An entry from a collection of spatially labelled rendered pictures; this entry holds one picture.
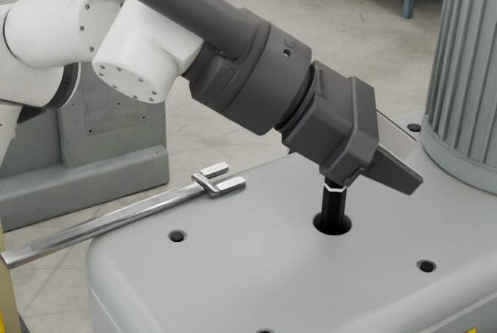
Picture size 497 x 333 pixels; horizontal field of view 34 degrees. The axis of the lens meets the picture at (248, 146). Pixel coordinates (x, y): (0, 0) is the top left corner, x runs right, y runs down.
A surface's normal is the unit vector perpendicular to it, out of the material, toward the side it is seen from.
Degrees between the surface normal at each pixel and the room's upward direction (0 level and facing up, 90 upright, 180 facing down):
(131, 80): 124
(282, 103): 77
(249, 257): 0
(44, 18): 60
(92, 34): 68
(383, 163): 90
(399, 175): 90
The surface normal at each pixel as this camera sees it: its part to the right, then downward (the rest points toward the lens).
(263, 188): 0.03, -0.83
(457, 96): -0.91, 0.22
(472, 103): -0.75, 0.36
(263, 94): 0.05, 0.36
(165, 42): 0.35, -0.17
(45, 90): 0.44, 0.66
